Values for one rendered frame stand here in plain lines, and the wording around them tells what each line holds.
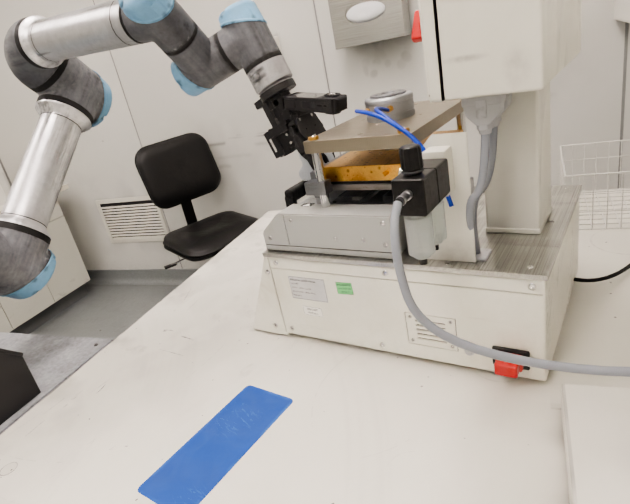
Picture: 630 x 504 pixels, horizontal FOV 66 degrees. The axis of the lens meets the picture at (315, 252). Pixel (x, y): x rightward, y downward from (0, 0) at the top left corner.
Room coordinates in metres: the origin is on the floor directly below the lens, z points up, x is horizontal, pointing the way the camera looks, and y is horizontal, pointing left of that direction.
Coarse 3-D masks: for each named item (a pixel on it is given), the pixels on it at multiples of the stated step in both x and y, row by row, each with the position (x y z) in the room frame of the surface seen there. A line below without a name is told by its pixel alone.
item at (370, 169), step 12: (444, 132) 0.86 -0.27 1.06; (348, 156) 0.83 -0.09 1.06; (360, 156) 0.81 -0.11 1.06; (372, 156) 0.79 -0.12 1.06; (384, 156) 0.77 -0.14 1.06; (396, 156) 0.76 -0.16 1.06; (324, 168) 0.79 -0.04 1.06; (336, 168) 0.77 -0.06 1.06; (348, 168) 0.76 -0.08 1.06; (360, 168) 0.75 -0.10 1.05; (372, 168) 0.74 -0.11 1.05; (384, 168) 0.72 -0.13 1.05; (396, 168) 0.71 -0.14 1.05; (336, 180) 0.78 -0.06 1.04; (348, 180) 0.76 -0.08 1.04; (360, 180) 0.75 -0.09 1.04; (372, 180) 0.74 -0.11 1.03; (384, 180) 0.73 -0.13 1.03
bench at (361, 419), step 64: (256, 256) 1.24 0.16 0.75; (192, 320) 0.95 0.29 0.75; (576, 320) 0.67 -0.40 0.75; (64, 384) 0.80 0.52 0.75; (128, 384) 0.76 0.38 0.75; (192, 384) 0.72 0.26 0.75; (256, 384) 0.68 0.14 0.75; (320, 384) 0.64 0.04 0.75; (384, 384) 0.61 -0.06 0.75; (448, 384) 0.58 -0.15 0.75; (512, 384) 0.55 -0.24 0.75; (0, 448) 0.65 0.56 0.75; (64, 448) 0.62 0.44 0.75; (128, 448) 0.59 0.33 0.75; (256, 448) 0.53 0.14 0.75; (320, 448) 0.51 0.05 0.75; (384, 448) 0.49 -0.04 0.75; (448, 448) 0.46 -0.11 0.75; (512, 448) 0.44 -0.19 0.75
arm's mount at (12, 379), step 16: (0, 352) 0.76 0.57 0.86; (16, 352) 0.79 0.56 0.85; (0, 368) 0.75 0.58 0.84; (16, 368) 0.77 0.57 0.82; (0, 384) 0.74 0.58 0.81; (16, 384) 0.76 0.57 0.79; (32, 384) 0.78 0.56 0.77; (0, 400) 0.73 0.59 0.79; (16, 400) 0.75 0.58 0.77; (0, 416) 0.72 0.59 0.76
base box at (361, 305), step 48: (576, 240) 0.77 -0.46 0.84; (288, 288) 0.78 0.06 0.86; (336, 288) 0.72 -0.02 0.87; (384, 288) 0.67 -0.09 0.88; (432, 288) 0.62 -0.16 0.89; (480, 288) 0.58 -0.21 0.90; (528, 288) 0.54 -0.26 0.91; (336, 336) 0.73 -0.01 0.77; (384, 336) 0.67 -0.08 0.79; (432, 336) 0.63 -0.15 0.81; (480, 336) 0.58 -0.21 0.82; (528, 336) 0.54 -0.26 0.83
